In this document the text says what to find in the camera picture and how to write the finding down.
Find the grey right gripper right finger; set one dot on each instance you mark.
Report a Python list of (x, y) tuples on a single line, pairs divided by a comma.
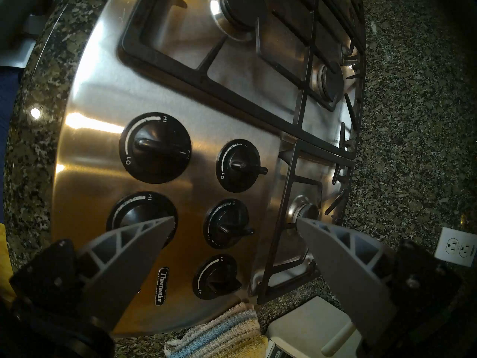
[(350, 279)]

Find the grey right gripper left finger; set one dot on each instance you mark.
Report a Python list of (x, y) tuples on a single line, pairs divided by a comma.
[(111, 279)]

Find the large black stove knob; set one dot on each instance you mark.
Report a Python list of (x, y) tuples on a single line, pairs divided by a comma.
[(130, 210), (154, 148)]

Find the small black stove knob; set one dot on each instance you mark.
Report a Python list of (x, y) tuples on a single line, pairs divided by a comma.
[(225, 223), (216, 277), (238, 165)]

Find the white kitchen appliance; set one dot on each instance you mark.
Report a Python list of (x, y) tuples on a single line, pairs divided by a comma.
[(309, 323)]

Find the small black capped gas burner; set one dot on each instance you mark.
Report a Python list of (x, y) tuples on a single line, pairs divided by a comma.
[(303, 208)]

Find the narrow black cast iron grate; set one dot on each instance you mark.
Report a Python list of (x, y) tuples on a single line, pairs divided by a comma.
[(275, 226)]

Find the striped blue yellow dish towel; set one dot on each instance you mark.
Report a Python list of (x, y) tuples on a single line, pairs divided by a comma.
[(220, 335)]

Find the dark blue cloth cover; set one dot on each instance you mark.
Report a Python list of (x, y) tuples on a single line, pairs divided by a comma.
[(7, 137)]

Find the stainless steel gas cooktop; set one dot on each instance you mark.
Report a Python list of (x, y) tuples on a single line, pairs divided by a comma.
[(100, 100)]

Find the wide black cast iron grate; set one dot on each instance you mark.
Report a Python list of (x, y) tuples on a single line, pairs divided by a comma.
[(223, 94)]

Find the white wall power outlet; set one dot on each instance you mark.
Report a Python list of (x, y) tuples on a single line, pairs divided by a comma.
[(456, 247)]

